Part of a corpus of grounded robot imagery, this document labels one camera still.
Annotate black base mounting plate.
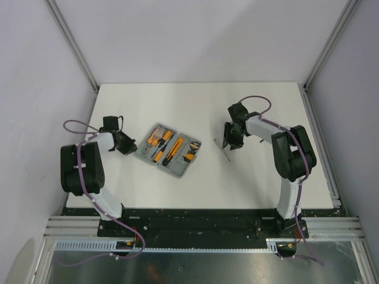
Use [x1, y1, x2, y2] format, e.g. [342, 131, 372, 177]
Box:
[61, 208, 347, 238]

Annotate orange black utility knife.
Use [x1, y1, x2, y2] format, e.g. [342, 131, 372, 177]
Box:
[162, 137, 184, 166]

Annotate orange handle pliers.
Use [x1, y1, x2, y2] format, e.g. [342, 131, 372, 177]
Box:
[143, 126, 165, 153]

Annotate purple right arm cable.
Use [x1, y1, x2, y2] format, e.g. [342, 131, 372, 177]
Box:
[238, 95, 325, 265]

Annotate aluminium frame rail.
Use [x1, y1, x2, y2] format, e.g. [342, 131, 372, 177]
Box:
[43, 0, 100, 92]

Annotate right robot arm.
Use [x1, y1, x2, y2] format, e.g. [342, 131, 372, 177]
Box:
[222, 102, 317, 237]

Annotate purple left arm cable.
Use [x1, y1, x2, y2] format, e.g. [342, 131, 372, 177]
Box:
[56, 120, 146, 267]

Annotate grey slotted cable duct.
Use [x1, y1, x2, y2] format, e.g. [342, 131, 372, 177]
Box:
[55, 240, 278, 253]

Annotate grey plastic tool case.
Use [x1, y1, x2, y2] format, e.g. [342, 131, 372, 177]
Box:
[136, 123, 202, 178]

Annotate orange handle slim screwdriver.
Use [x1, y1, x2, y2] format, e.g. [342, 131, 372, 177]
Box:
[153, 139, 172, 163]

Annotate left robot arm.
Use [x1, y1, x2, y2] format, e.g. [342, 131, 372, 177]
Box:
[60, 115, 137, 237]

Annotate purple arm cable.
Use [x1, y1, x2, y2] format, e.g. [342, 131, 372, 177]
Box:
[56, 120, 146, 267]
[238, 95, 325, 265]

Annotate orange handle thick screwdriver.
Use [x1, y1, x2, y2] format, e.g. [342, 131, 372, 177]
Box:
[151, 130, 172, 158]

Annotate orange hex key holder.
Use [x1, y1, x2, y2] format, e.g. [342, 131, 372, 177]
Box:
[183, 150, 196, 163]

